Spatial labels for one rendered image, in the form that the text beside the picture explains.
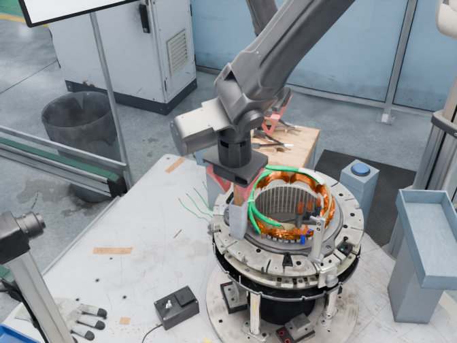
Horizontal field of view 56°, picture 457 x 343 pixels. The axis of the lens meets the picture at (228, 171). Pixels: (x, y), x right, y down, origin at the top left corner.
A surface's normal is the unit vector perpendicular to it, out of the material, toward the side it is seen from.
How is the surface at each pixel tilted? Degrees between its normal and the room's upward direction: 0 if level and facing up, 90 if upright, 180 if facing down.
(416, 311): 90
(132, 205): 0
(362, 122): 0
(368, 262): 0
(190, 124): 31
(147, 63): 90
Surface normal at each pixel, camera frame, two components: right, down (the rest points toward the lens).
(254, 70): -0.78, 0.17
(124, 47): -0.43, 0.58
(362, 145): -0.03, -0.77
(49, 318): 0.63, 0.48
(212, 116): 0.14, -0.36
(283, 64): 0.40, 0.84
